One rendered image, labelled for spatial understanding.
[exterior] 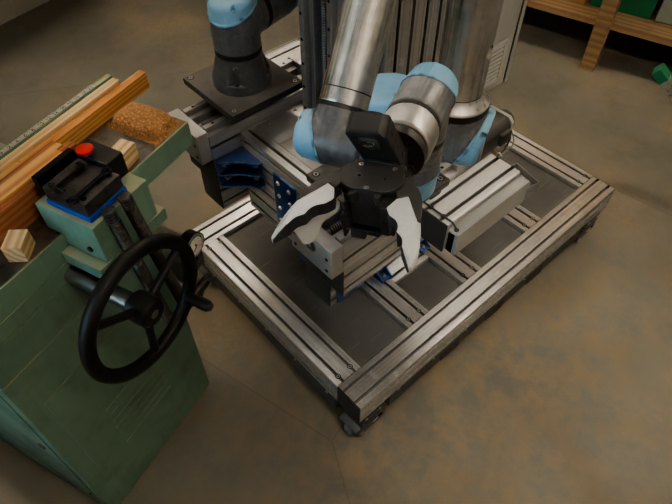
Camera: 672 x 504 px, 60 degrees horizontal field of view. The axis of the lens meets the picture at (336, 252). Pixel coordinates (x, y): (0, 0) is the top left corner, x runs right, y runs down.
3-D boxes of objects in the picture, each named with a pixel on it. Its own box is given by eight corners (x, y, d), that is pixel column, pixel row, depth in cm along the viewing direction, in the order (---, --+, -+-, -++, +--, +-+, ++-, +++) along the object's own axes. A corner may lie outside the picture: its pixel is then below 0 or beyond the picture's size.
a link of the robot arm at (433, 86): (456, 115, 84) (466, 62, 77) (435, 163, 77) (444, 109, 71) (404, 103, 86) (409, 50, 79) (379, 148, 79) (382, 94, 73)
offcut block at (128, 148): (127, 170, 116) (121, 155, 113) (112, 166, 117) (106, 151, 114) (139, 157, 119) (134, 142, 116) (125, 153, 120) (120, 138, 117)
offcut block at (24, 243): (17, 243, 104) (8, 229, 101) (36, 242, 104) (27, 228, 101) (9, 262, 101) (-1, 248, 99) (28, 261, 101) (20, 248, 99)
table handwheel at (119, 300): (79, 416, 96) (109, 252, 88) (-7, 365, 102) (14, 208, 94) (187, 358, 122) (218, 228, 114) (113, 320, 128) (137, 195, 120)
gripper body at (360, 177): (400, 252, 67) (430, 184, 74) (396, 195, 61) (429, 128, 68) (339, 239, 70) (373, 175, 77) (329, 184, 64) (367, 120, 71)
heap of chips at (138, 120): (156, 146, 121) (152, 131, 118) (105, 126, 126) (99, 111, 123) (183, 122, 126) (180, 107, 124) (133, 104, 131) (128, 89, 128)
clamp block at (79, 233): (106, 265, 105) (90, 231, 98) (50, 238, 109) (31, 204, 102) (159, 212, 113) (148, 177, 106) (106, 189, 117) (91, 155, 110)
